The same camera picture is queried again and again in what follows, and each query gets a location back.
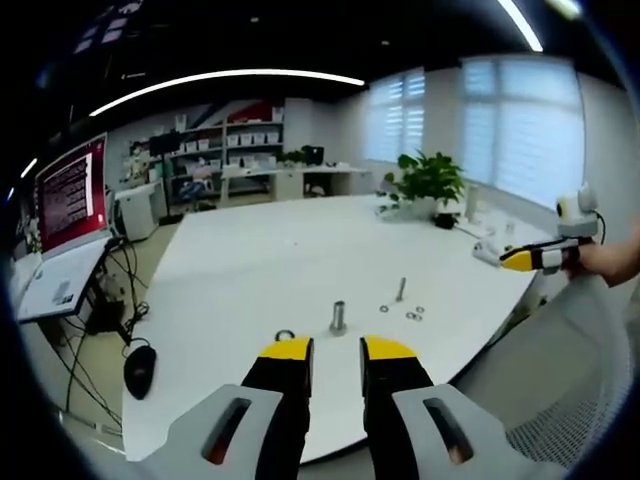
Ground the black computer mouse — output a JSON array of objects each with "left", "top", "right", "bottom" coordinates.
[{"left": 123, "top": 344, "right": 158, "bottom": 401}]

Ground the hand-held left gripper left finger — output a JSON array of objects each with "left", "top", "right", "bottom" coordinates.
[{"left": 134, "top": 335, "right": 315, "bottom": 480}]

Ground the open laptop with red screen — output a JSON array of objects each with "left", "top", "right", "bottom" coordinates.
[{"left": 16, "top": 133, "right": 115, "bottom": 325}]

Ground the thick metal threaded stud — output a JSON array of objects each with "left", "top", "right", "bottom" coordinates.
[{"left": 328, "top": 299, "right": 349, "bottom": 338}]

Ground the curved ceiling light strip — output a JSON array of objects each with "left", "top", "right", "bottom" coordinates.
[{"left": 88, "top": 68, "right": 367, "bottom": 118}]

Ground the white upright cylinder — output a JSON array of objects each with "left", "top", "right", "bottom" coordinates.
[{"left": 464, "top": 183, "right": 482, "bottom": 223}]

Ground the green potted plant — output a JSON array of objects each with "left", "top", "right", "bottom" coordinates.
[{"left": 379, "top": 151, "right": 467, "bottom": 230}]

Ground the straight ceiling light strip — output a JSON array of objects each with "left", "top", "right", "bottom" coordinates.
[{"left": 498, "top": 0, "right": 545, "bottom": 53}]

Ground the long white desk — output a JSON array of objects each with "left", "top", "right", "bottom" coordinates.
[{"left": 218, "top": 163, "right": 374, "bottom": 207}]

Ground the narrow window blind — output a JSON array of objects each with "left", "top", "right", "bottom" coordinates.
[{"left": 366, "top": 68, "right": 427, "bottom": 165}]

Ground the person's right hand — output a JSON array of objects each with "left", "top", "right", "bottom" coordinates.
[{"left": 567, "top": 242, "right": 609, "bottom": 281}]

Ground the white mesh chair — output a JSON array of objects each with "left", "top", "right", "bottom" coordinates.
[{"left": 449, "top": 272, "right": 637, "bottom": 474}]

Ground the wide window blind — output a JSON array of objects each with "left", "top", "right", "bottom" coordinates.
[{"left": 458, "top": 55, "right": 587, "bottom": 204}]

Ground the white storage shelf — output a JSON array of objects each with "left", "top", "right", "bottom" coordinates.
[{"left": 167, "top": 105, "right": 287, "bottom": 201}]

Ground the bundle of black cables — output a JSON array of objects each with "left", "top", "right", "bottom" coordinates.
[{"left": 47, "top": 234, "right": 151, "bottom": 431}]

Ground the white cabinet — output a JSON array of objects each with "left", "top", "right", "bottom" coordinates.
[{"left": 114, "top": 180, "right": 167, "bottom": 243}]

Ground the small white device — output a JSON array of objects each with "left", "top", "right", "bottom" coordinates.
[{"left": 471, "top": 240, "right": 502, "bottom": 265}]

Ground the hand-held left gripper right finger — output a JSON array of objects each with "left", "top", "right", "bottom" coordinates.
[{"left": 359, "top": 335, "right": 534, "bottom": 480}]

